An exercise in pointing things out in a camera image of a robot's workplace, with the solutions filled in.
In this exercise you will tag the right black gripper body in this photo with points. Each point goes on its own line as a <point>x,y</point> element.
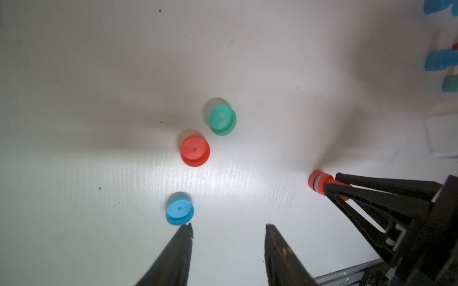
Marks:
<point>437,264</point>

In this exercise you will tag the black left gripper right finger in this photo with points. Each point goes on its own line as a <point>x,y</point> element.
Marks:
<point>282,265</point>

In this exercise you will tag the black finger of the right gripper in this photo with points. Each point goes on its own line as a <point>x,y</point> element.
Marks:
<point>424,190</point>
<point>390,222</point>

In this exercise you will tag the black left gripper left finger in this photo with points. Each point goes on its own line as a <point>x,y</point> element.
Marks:
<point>172,266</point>

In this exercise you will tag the red stamp front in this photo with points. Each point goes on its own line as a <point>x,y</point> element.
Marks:
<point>318,180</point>

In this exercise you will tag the green stamp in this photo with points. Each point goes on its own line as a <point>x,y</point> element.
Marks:
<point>450,84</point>

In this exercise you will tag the red cap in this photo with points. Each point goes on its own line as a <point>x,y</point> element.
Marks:
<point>195,151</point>

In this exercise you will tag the blue stamp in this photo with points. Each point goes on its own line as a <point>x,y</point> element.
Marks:
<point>441,60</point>
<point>434,6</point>

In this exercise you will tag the green cap top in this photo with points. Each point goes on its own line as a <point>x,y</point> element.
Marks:
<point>222,120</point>

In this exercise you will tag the blue cap left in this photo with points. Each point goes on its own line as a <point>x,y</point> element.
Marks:
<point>180,211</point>

